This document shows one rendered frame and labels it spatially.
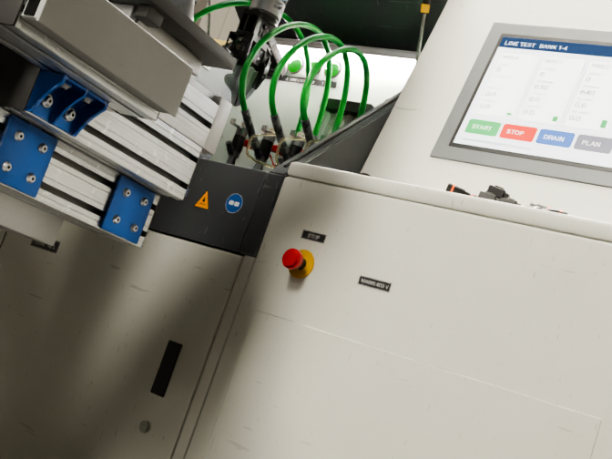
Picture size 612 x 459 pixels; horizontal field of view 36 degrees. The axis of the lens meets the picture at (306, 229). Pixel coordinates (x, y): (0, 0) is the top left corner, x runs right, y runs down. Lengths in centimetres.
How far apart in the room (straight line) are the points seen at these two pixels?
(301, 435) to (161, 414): 30
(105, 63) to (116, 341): 82
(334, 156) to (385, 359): 49
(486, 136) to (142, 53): 88
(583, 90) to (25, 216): 105
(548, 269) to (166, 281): 73
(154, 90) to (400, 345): 59
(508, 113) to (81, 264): 90
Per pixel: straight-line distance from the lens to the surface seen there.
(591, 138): 179
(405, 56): 232
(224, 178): 177
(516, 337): 143
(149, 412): 174
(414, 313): 150
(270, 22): 214
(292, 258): 158
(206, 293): 172
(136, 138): 136
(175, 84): 122
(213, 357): 167
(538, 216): 147
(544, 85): 190
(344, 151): 185
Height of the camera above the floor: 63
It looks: 8 degrees up
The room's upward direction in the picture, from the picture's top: 19 degrees clockwise
